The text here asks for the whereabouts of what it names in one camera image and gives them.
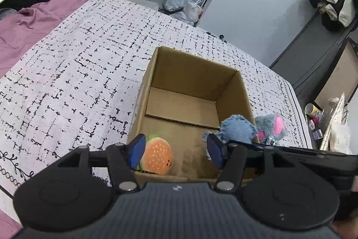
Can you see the black framed brown panel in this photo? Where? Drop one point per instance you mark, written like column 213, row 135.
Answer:
column 344, row 76

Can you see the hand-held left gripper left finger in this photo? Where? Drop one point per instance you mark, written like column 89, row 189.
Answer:
column 137, row 150

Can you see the brown cardboard box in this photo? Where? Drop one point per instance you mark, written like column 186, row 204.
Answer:
column 181, row 115

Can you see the white cup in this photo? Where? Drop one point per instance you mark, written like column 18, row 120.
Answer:
column 311, row 110

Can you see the white plastic bag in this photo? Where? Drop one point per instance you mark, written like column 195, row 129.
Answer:
column 190, row 13

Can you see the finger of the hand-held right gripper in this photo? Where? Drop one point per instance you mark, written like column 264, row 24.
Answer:
column 265, row 145

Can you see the dark grey wardrobe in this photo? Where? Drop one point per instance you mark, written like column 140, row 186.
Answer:
column 307, row 54

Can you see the small purple cube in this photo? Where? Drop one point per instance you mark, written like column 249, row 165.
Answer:
column 317, row 134

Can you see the pink bed sheet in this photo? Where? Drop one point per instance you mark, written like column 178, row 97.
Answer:
column 42, row 17

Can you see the blue fuzzy plush toy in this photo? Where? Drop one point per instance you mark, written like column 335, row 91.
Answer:
column 237, row 129

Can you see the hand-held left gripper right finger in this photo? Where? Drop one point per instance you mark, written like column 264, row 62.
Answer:
column 215, row 150

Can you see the clear plastic bag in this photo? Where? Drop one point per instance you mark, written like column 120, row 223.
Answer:
column 337, row 129

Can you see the orange hamburger plush toy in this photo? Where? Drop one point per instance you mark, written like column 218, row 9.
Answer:
column 156, row 155

